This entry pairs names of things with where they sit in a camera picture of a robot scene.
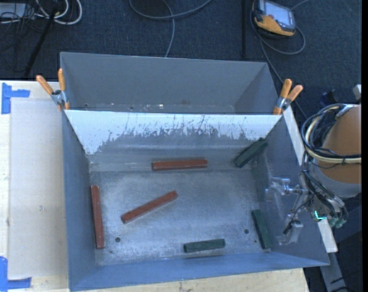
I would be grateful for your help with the grey metal bin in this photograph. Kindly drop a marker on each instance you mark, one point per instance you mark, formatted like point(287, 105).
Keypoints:
point(183, 193)

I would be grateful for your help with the pale wood board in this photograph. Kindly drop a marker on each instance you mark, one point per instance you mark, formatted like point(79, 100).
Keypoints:
point(34, 178)

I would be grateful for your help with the dark green flat block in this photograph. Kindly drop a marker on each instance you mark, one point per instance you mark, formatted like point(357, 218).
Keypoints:
point(261, 229)
point(250, 153)
point(204, 245)

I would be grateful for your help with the red-brown flat block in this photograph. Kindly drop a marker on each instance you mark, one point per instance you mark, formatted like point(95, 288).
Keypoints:
point(97, 217)
point(180, 164)
point(148, 207)

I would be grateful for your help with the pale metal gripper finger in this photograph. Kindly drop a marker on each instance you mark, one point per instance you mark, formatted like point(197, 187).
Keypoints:
point(281, 186)
point(295, 230)

